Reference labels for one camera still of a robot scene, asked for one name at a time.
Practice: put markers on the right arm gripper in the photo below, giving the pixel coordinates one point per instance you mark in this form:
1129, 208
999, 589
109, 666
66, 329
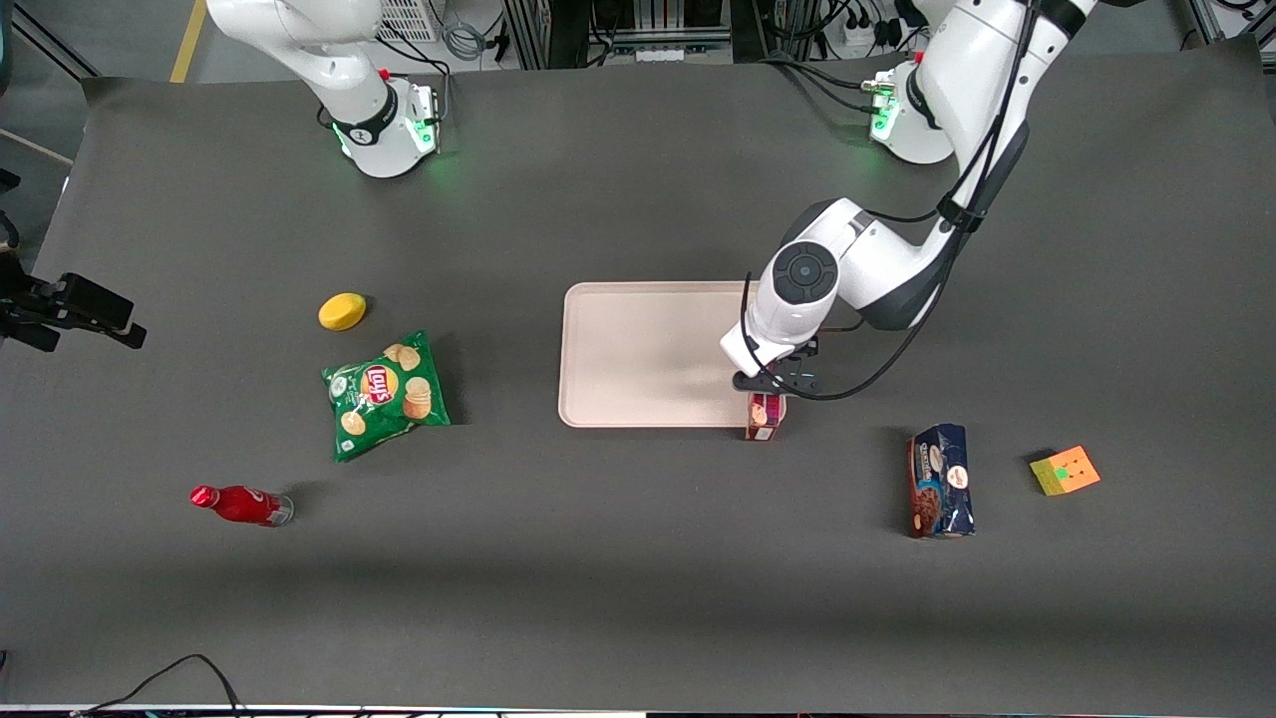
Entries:
62, 303

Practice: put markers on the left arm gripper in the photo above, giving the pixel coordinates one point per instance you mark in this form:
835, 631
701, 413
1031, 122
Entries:
810, 352

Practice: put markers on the red cookie box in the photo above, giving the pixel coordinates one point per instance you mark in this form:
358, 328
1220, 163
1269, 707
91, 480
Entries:
765, 421

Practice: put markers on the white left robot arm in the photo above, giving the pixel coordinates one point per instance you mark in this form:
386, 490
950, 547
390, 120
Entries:
877, 264

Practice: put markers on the pale pink plastic tray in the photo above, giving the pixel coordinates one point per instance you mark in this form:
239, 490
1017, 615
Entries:
648, 354

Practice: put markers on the blue cookie package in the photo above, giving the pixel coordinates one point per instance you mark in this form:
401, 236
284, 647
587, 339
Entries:
941, 484

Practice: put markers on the white perforated box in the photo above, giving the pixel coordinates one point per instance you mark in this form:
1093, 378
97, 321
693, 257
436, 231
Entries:
409, 18

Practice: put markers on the grey table mat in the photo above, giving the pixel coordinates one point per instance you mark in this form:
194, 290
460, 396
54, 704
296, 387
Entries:
638, 578

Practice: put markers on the red soda bottle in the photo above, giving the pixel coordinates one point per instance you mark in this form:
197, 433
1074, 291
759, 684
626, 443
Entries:
241, 505

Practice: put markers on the yellow lemon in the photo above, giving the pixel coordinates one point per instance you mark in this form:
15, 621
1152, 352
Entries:
342, 311

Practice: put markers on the colourful puzzle cube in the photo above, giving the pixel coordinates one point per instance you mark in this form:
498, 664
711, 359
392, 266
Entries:
1065, 472

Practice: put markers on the green chips bag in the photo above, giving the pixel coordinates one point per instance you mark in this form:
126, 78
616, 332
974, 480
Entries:
384, 397

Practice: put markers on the white power strip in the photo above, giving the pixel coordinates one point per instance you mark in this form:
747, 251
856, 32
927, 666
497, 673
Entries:
869, 35

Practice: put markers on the aluminium frame rack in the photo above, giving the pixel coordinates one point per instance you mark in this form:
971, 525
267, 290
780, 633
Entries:
558, 30

